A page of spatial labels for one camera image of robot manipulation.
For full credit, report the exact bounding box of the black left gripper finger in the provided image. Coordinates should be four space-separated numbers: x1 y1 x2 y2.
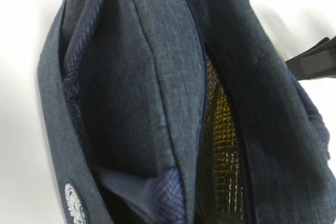
286 37 335 80

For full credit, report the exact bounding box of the dark blue lunch bag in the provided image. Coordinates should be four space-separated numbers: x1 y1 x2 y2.
38 0 335 223

